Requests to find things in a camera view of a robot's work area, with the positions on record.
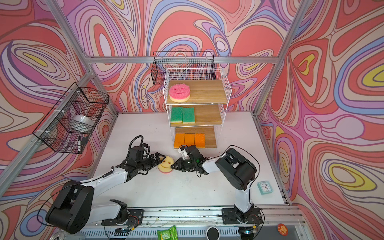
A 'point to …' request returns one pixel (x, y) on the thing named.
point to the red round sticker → (282, 229)
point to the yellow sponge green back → (188, 115)
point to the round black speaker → (212, 233)
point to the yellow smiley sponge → (165, 166)
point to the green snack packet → (170, 234)
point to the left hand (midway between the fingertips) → (162, 157)
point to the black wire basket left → (69, 124)
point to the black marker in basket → (79, 145)
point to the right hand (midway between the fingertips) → (173, 169)
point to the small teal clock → (265, 187)
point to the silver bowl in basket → (84, 119)
